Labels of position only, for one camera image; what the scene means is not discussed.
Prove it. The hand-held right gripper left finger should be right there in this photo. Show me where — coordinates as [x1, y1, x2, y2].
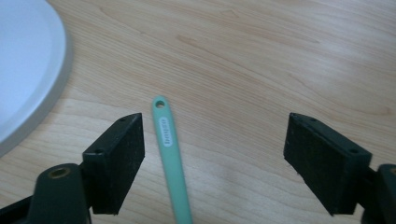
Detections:
[81, 112, 146, 216]

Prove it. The white round plate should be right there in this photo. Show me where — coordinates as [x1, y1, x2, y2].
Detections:
[0, 0, 73, 158]

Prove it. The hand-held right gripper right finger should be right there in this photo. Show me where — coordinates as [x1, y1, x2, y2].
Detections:
[283, 112, 374, 217]

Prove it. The green plastic utensil handle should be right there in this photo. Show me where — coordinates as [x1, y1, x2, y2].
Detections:
[151, 94, 194, 224]

